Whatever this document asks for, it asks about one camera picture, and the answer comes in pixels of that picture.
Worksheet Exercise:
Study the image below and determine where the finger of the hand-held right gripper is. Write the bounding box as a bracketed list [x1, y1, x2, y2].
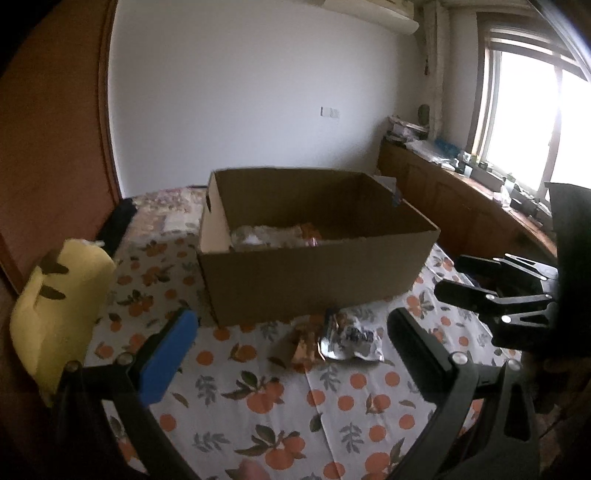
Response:
[434, 279, 560, 329]
[455, 252, 560, 283]

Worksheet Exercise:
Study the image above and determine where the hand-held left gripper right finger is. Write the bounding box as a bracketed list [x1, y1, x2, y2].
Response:
[387, 307, 542, 480]

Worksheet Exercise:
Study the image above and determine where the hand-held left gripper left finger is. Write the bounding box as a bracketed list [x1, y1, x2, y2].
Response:
[54, 309, 200, 480]

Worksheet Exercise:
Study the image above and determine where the silver black single snack bag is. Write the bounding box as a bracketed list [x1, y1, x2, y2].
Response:
[318, 308, 385, 363]

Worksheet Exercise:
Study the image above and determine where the brown single snack bag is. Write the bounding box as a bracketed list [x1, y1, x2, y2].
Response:
[290, 322, 331, 366]

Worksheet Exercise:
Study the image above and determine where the brown cardboard box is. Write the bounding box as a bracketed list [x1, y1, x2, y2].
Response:
[198, 168, 440, 328]

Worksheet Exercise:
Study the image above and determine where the orange snack packet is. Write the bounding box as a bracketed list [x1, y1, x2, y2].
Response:
[299, 223, 325, 246]

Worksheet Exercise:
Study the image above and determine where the wooden cabinet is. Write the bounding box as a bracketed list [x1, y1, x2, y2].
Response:
[378, 138, 559, 278]

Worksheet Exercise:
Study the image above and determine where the clutter of small desk things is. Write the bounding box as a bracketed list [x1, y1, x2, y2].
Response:
[409, 137, 553, 227]

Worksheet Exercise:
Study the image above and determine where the yellow plush toy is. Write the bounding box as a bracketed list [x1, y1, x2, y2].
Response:
[10, 239, 116, 408]

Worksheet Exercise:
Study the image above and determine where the stack of papers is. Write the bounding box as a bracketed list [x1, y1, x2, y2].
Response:
[387, 115, 428, 142]

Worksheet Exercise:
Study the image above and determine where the white wrapped pipe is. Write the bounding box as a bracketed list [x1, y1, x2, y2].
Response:
[422, 0, 452, 139]

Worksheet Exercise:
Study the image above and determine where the wooden wardrobe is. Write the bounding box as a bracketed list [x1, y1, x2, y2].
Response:
[0, 0, 132, 480]

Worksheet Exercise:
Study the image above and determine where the white air conditioner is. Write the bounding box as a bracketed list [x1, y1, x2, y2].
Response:
[323, 0, 420, 34]

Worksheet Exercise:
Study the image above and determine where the window with brown frame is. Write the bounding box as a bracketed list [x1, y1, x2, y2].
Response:
[471, 23, 591, 195]

